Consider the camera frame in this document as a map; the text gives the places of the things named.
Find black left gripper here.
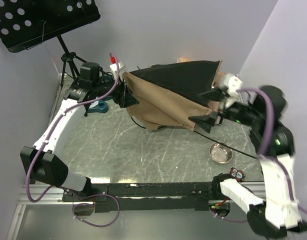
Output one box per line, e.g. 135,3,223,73
93,71,140,108

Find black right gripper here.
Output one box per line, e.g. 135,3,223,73
187,83,262,132

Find tan black pet tent fabric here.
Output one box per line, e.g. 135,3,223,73
122,60,222,131

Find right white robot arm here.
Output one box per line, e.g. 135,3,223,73
190,85,307,239

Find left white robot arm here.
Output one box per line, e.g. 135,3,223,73
20,58,137,201

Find teal double pet bowl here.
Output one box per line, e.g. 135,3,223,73
87,72,115,114

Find steel pet bowl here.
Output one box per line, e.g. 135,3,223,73
209,142,233,165

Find orange patterned pillow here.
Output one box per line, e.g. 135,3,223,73
177,56,234,111

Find red owl toy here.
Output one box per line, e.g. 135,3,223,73
229,167,246,183

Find black music stand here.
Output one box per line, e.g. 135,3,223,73
0,0,101,77

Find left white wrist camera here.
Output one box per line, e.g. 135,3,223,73
109,61,128,79

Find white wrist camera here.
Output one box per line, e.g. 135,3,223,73
218,73,243,109
109,61,128,79

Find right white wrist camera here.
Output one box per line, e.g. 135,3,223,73
218,73,243,109

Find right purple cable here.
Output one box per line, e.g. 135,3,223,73
210,87,307,223

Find purple cable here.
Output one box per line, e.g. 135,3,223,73
25,52,121,228
210,87,307,223

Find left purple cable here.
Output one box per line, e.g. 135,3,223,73
25,52,121,228

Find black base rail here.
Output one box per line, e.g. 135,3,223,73
62,182,226,213

